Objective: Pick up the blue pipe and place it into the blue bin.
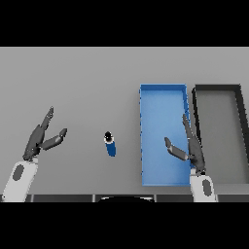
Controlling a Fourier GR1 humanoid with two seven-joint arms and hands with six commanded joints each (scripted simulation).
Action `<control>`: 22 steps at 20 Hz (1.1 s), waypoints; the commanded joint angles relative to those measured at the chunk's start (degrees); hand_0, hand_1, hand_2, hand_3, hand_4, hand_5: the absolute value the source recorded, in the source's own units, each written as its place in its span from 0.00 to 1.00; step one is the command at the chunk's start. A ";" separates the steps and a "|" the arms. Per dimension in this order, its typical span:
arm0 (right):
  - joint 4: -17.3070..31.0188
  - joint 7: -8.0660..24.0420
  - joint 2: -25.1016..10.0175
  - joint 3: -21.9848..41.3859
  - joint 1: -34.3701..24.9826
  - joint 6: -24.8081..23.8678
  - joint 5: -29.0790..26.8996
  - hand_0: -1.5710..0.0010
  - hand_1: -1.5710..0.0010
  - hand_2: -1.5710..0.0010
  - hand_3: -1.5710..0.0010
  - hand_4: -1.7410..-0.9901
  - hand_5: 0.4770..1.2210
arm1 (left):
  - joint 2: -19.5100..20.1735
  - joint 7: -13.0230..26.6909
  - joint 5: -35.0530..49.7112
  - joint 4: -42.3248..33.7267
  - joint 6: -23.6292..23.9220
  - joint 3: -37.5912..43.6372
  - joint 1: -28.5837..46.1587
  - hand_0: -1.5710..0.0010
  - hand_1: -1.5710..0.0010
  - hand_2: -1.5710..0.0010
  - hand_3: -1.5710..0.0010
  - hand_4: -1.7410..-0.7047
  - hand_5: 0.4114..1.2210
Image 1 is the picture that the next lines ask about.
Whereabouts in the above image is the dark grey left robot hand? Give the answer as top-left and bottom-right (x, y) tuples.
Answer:
(21, 106), (68, 162)

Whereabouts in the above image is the dark grey bin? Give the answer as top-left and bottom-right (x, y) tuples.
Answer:
(191, 84), (249, 187)

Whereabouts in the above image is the blue bin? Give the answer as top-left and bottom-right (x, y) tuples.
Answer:
(138, 83), (196, 188)

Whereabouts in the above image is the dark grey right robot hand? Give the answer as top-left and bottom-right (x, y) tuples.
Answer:
(163, 113), (206, 176)

